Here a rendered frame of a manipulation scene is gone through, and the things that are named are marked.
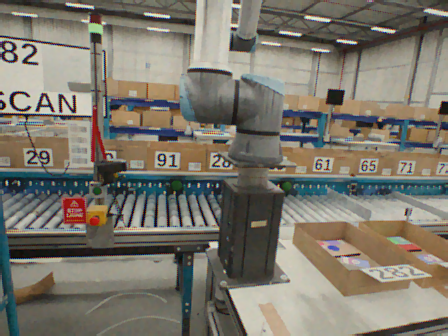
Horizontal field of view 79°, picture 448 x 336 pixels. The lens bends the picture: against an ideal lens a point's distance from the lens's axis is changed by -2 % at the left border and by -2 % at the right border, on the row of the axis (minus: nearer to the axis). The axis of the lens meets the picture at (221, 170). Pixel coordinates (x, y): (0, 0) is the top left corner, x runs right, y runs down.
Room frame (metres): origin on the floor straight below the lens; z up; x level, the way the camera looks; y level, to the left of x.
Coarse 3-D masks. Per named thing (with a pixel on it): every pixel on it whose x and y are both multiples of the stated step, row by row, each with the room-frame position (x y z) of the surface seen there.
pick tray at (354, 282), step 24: (312, 240) 1.02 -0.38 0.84; (360, 240) 1.14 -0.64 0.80; (312, 264) 1.00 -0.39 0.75; (336, 264) 0.87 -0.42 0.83; (384, 264) 0.99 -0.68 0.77; (408, 264) 0.87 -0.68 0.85; (336, 288) 0.85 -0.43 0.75; (360, 288) 0.82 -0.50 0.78; (384, 288) 0.85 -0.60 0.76; (408, 288) 0.87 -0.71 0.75
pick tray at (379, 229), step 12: (360, 228) 1.23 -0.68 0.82; (372, 228) 1.27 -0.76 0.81; (384, 228) 1.28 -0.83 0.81; (396, 228) 1.30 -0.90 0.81; (408, 228) 1.28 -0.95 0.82; (420, 228) 1.22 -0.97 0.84; (384, 240) 1.08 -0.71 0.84; (408, 240) 1.27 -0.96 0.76; (420, 240) 1.21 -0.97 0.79; (432, 240) 1.15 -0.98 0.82; (444, 240) 1.10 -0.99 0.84; (408, 252) 0.96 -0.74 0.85; (420, 252) 1.15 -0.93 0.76; (432, 252) 1.14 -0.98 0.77; (444, 252) 1.09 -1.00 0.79; (420, 264) 0.91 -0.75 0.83; (432, 264) 0.88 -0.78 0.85; (432, 276) 0.89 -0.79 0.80; (444, 276) 0.90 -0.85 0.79
